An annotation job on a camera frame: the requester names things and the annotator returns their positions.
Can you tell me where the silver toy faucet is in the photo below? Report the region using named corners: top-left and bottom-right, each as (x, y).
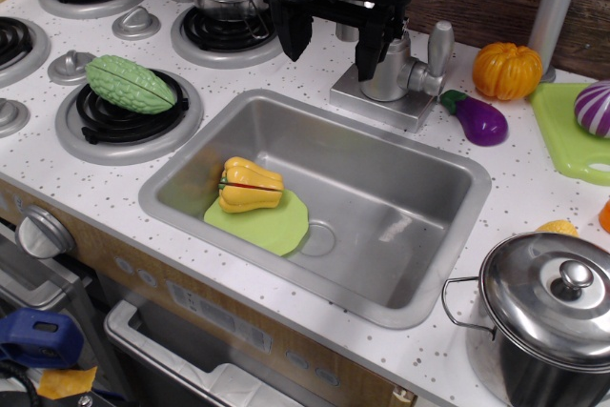
top-left (330, 30), bottom-right (438, 132)

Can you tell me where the back right stove burner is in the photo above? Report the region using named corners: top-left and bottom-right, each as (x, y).
top-left (171, 7), bottom-right (283, 70)

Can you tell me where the orange toy pumpkin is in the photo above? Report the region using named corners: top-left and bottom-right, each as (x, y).
top-left (472, 42), bottom-right (543, 101)

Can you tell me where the purple toy eggplant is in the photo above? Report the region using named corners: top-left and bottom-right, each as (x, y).
top-left (439, 90), bottom-right (509, 147)

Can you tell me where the yellow toy bell pepper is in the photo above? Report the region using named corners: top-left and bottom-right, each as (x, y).
top-left (218, 156), bottom-right (284, 214)

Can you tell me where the stainless steel sink basin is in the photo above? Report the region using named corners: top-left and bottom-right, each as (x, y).
top-left (139, 90), bottom-right (491, 329)

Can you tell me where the light green plastic plate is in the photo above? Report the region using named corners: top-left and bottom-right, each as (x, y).
top-left (203, 190), bottom-right (309, 256)

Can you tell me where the green toy bitter gourd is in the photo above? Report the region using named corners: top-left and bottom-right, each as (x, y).
top-left (85, 55), bottom-right (176, 115)

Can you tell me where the green plastic cutting board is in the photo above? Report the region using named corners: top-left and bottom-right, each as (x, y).
top-left (528, 83), bottom-right (609, 186)

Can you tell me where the grey support pole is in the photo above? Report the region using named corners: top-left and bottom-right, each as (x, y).
top-left (528, 0), bottom-right (572, 83)

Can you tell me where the front right stove burner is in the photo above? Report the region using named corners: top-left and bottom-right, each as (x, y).
top-left (55, 71), bottom-right (204, 166)

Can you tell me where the purple striped toy onion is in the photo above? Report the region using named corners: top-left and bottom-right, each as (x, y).
top-left (574, 80), bottom-right (609, 138)

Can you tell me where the yellow toy lemon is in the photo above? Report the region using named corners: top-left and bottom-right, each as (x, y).
top-left (536, 219), bottom-right (580, 237)

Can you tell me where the front left stove burner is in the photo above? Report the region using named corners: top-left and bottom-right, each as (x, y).
top-left (1, 16), bottom-right (51, 88)

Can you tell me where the orange toy piece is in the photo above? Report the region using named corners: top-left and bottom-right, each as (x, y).
top-left (598, 201), bottom-right (610, 233)

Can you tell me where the silver oven dial knob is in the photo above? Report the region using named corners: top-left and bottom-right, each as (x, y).
top-left (15, 205), bottom-right (76, 259)

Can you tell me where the large steel pot with lid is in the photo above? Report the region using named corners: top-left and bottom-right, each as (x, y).
top-left (462, 232), bottom-right (609, 406)

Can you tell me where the silver dishwasher door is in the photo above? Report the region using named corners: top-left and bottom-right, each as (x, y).
top-left (104, 300), bottom-right (311, 406)

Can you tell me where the silver oven door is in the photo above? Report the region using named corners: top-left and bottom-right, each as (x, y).
top-left (1, 219), bottom-right (85, 317)

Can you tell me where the yellow tape piece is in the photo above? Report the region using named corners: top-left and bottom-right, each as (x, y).
top-left (36, 366), bottom-right (98, 400)

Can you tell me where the silver faucet lever handle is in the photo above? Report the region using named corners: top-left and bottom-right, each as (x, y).
top-left (396, 20), bottom-right (455, 97)

